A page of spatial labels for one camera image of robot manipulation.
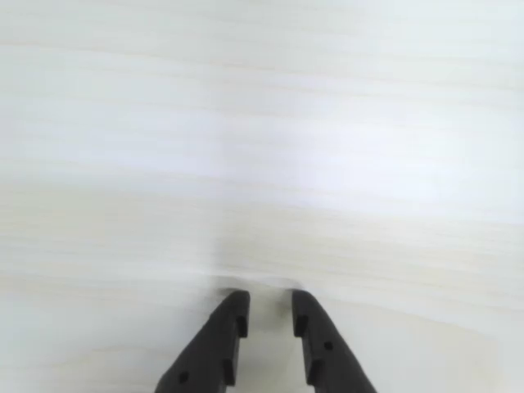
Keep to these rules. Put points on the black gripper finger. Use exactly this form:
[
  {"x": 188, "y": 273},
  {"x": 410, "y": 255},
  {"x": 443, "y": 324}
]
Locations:
[
  {"x": 327, "y": 360},
  {"x": 204, "y": 352}
]

